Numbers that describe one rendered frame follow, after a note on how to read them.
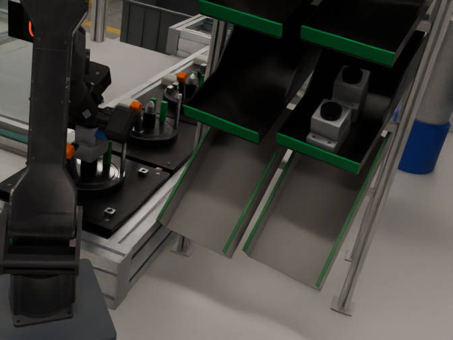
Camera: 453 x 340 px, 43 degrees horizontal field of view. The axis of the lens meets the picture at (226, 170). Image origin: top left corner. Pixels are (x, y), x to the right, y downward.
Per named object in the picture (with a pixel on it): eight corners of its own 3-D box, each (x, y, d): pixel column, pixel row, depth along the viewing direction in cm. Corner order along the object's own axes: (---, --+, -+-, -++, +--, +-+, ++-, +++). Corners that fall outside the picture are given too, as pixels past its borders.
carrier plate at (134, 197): (110, 239, 97) (111, 229, 96) (-8, 195, 103) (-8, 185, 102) (169, 181, 118) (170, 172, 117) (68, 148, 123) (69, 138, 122)
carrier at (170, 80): (213, 137, 140) (221, 90, 134) (126, 110, 146) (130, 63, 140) (243, 108, 161) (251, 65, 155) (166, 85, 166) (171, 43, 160)
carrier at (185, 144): (172, 178, 119) (180, 124, 113) (72, 145, 125) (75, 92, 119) (212, 138, 140) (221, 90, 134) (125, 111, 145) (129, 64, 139)
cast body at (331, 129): (331, 162, 82) (336, 127, 77) (304, 151, 84) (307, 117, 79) (354, 125, 87) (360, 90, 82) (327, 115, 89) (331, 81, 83)
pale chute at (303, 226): (321, 292, 89) (318, 286, 85) (247, 256, 94) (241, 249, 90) (391, 139, 95) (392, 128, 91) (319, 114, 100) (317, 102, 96)
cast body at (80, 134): (90, 163, 104) (93, 129, 100) (69, 156, 105) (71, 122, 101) (113, 147, 111) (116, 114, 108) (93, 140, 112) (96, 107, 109)
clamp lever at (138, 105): (140, 133, 125) (137, 108, 119) (131, 131, 125) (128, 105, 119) (147, 123, 127) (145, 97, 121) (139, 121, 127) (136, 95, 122)
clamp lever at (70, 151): (75, 182, 103) (68, 152, 97) (65, 179, 103) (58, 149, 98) (85, 168, 105) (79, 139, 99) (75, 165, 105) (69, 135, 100)
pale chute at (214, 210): (230, 260, 92) (224, 253, 88) (164, 227, 97) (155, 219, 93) (305, 115, 99) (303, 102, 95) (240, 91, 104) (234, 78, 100)
